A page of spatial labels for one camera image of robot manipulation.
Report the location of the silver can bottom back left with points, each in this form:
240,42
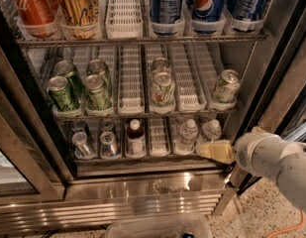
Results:
80,126

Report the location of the blue pepsi can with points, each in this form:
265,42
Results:
165,14
248,15
206,16

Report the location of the clear water bottle right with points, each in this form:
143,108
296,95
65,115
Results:
210,131

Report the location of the middle wire shelf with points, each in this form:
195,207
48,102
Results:
146,115

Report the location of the clear plastic bin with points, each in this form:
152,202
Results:
186,225

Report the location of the blue Pepsi can right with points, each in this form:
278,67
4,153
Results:
248,15

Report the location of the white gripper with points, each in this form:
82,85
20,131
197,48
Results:
256,151

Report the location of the dark drink bottle white cap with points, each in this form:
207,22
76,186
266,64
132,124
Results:
136,139

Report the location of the silver can bottom front left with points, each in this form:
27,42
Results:
81,141

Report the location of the white 7up can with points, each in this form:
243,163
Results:
163,90
226,86
160,64

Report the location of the green can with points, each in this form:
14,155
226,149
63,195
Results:
70,72
97,93
100,67
62,95

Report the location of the white empty tray shelf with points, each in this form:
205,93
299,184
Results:
131,89
124,19

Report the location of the clear water bottle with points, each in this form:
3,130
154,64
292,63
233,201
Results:
210,131
187,133

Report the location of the blue Pepsi can middle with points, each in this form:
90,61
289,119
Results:
206,16

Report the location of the wire shelf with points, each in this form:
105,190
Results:
146,115
38,44

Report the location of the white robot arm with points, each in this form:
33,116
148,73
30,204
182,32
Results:
292,182

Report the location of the fridge glass door right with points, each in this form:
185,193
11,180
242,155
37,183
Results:
281,108

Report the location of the blue Pepsi can left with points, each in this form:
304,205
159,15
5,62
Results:
165,14

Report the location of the gold soda can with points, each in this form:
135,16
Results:
80,17

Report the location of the clear water bottle left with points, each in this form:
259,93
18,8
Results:
187,133

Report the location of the red Coca-Cola can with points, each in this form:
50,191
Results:
37,16

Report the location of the white empty tray middle shelf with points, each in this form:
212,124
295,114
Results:
131,89

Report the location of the stainless steel fridge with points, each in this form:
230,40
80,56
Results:
45,182

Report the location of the green can back left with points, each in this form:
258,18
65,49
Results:
70,72

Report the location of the green can front left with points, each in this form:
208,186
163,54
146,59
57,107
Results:
62,95

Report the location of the white empty tray top shelf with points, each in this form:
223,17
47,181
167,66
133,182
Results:
124,19

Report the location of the top wire shelf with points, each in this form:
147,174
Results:
38,44

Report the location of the silver blue can bottom front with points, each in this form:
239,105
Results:
109,146

